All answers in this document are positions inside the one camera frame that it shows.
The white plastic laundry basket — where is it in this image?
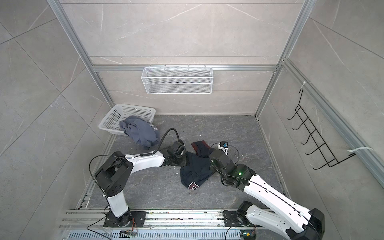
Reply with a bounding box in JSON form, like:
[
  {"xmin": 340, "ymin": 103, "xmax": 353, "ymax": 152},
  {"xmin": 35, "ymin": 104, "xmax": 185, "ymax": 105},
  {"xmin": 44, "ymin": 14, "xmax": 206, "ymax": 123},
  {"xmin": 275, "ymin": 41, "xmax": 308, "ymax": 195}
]
[{"xmin": 98, "ymin": 104, "xmax": 156, "ymax": 136}]

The navy red-trimmed tank top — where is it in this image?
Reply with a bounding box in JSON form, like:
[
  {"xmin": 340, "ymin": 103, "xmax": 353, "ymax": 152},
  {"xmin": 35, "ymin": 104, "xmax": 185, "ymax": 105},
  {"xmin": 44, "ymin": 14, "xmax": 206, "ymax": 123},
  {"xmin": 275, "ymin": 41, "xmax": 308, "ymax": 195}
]
[{"xmin": 180, "ymin": 141, "xmax": 218, "ymax": 190}]

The aluminium frame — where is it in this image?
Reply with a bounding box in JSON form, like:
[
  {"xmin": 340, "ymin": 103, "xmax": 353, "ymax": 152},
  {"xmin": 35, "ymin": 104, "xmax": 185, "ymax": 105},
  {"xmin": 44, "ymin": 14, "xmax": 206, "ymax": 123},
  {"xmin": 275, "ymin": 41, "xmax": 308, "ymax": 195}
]
[{"xmin": 48, "ymin": 1, "xmax": 384, "ymax": 185}]

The white wire mesh shelf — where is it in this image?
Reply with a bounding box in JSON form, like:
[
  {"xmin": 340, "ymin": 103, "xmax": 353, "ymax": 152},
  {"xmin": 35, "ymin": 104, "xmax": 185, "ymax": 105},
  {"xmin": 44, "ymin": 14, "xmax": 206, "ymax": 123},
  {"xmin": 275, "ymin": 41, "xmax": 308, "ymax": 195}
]
[{"xmin": 141, "ymin": 67, "xmax": 214, "ymax": 95}]

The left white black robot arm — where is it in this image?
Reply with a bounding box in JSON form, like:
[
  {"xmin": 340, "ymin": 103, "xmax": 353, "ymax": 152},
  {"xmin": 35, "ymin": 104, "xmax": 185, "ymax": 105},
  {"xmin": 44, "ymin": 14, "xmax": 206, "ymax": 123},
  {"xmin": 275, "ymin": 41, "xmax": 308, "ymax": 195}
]
[{"xmin": 93, "ymin": 140, "xmax": 187, "ymax": 228}]

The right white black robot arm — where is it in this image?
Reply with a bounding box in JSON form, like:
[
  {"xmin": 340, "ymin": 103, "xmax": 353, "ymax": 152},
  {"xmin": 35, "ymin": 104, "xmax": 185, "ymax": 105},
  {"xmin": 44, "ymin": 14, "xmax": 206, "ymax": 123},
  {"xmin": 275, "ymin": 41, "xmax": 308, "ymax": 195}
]
[{"xmin": 210, "ymin": 150, "xmax": 325, "ymax": 240}]

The left black corrugated cable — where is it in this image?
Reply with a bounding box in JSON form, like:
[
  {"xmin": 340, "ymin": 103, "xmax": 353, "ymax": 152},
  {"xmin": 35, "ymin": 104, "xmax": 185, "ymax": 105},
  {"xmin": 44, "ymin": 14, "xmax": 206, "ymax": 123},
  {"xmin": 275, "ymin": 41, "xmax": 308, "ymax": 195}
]
[{"xmin": 154, "ymin": 127, "xmax": 181, "ymax": 155}]

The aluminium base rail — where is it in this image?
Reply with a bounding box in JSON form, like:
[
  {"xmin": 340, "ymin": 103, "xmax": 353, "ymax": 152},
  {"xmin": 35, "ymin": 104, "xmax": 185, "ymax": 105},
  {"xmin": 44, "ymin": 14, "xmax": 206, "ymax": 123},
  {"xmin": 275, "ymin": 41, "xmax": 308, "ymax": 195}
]
[{"xmin": 58, "ymin": 209, "xmax": 310, "ymax": 240}]

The black wire hook rack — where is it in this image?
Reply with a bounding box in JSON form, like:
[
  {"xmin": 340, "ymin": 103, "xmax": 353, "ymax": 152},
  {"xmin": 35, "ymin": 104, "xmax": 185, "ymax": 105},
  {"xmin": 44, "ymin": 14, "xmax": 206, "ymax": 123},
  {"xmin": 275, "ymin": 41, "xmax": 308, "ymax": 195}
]
[{"xmin": 287, "ymin": 89, "xmax": 356, "ymax": 170}]

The grey-blue tank top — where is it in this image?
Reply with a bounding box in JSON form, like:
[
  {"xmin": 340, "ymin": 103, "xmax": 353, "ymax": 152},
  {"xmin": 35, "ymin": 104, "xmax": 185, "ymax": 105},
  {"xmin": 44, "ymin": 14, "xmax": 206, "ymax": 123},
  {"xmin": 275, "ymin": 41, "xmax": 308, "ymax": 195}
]
[{"xmin": 119, "ymin": 116, "xmax": 160, "ymax": 148}]

